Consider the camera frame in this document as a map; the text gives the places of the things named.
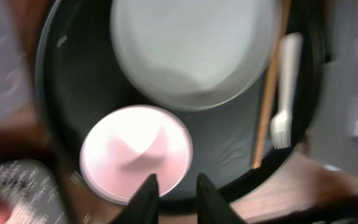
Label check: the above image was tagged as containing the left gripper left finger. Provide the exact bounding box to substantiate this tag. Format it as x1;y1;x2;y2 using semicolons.
109;174;159;224

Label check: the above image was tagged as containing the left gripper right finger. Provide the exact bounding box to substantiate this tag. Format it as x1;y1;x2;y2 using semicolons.
196;174;246;224

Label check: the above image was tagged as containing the pink bowl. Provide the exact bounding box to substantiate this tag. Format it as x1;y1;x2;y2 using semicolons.
79;105;193;205

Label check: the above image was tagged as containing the single wooden chopstick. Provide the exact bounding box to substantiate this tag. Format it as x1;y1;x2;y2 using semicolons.
252;0;291;169

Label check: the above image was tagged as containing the light grey round plate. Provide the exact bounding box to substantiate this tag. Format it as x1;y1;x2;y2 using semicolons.
110;0;281;111

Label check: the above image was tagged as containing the black rectangular waste tray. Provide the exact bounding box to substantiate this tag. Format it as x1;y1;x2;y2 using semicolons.
0;160;70;224

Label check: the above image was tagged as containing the grey plastic dishwasher rack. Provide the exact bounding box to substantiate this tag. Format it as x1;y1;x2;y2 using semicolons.
310;0;358;176

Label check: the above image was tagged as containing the round black serving tray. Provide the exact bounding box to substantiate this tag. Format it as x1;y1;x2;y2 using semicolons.
35;1;325;214

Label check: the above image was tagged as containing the white plastic fork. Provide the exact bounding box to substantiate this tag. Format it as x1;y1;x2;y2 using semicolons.
270;32;303;149

